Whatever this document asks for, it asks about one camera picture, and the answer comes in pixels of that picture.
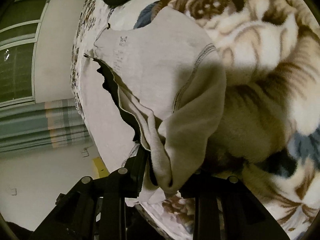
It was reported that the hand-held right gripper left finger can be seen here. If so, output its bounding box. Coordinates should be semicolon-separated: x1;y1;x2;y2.
30;144;150;240

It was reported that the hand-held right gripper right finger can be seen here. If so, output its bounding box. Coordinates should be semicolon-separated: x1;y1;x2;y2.
179;170;290;240

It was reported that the beige long-sleeve shirt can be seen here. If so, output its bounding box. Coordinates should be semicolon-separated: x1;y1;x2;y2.
84;6;227;208

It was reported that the floral blanket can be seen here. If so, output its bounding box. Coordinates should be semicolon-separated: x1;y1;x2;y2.
70;0;320;240

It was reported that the window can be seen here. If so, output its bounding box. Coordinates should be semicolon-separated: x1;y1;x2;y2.
0;0;63;108

